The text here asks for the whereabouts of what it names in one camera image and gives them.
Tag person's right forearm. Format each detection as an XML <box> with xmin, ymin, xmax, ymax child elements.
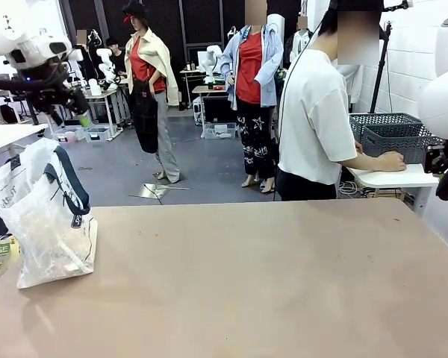
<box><xmin>352</xmin><ymin>151</ymin><xmax>382</xmax><ymax>173</ymax></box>

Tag white background desk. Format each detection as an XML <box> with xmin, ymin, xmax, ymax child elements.
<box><xmin>82</xmin><ymin>87</ymin><xmax>131</xmax><ymax>139</ymax></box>

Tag mannequin with blue shirt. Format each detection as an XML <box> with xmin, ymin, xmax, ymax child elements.
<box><xmin>219</xmin><ymin>0</ymin><xmax>287</xmax><ymax>194</ymax></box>

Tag clear bag with blue handles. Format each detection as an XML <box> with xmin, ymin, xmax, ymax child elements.
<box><xmin>0</xmin><ymin>136</ymin><xmax>99</xmax><ymax>291</ymax></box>

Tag person in white shirt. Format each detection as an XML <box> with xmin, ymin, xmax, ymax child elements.
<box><xmin>275</xmin><ymin>0</ymin><xmax>386</xmax><ymax>202</ymax></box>

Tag background person in black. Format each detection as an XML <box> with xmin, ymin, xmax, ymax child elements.
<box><xmin>106</xmin><ymin>37</ymin><xmax>128</xmax><ymax>78</ymax></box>

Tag person's right hand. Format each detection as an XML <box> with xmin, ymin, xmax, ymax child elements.
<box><xmin>375</xmin><ymin>150</ymin><xmax>408</xmax><ymax>174</ymax></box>

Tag small white side table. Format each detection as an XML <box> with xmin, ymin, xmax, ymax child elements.
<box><xmin>344</xmin><ymin>163</ymin><xmax>442</xmax><ymax>217</ymax></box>

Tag black tripod stand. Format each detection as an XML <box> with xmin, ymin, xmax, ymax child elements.
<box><xmin>368</xmin><ymin>0</ymin><xmax>412</xmax><ymax>115</ymax></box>

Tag grey plastic basket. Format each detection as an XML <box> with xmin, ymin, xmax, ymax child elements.
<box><xmin>363</xmin><ymin>124</ymin><xmax>447</xmax><ymax>166</ymax></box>
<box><xmin>349</xmin><ymin>113</ymin><xmax>423</xmax><ymax>145</ymax></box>

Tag large white table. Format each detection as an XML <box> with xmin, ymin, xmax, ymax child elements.
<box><xmin>0</xmin><ymin>122</ymin><xmax>50</xmax><ymax>162</ymax></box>

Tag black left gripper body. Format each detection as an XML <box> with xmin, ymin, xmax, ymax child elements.
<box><xmin>28</xmin><ymin>78</ymin><xmax>90</xmax><ymax>115</ymax></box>

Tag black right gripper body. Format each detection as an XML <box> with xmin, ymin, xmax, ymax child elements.
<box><xmin>423</xmin><ymin>142</ymin><xmax>448</xmax><ymax>175</ymax></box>

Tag background desk black panel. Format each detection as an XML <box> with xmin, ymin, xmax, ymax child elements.
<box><xmin>191</xmin><ymin>84</ymin><xmax>242</xmax><ymax>126</ymax></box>

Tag standing background person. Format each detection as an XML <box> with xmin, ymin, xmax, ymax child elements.
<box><xmin>74</xmin><ymin>28</ymin><xmax>98</xmax><ymax>81</ymax></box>

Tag clear storage box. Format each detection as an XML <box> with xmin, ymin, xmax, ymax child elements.
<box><xmin>84</xmin><ymin>126</ymin><xmax>112</xmax><ymax>143</ymax></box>
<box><xmin>202</xmin><ymin>122</ymin><xmax>237</xmax><ymax>140</ymax></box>
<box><xmin>53</xmin><ymin>125</ymin><xmax>86</xmax><ymax>143</ymax></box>

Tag mannequin with cream jacket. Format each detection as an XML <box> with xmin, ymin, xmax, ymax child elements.
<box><xmin>121</xmin><ymin>0</ymin><xmax>183</xmax><ymax>184</ymax></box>

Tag white floor cables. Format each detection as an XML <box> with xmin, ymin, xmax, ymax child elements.
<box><xmin>337</xmin><ymin>181</ymin><xmax>360</xmax><ymax>198</ymax></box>

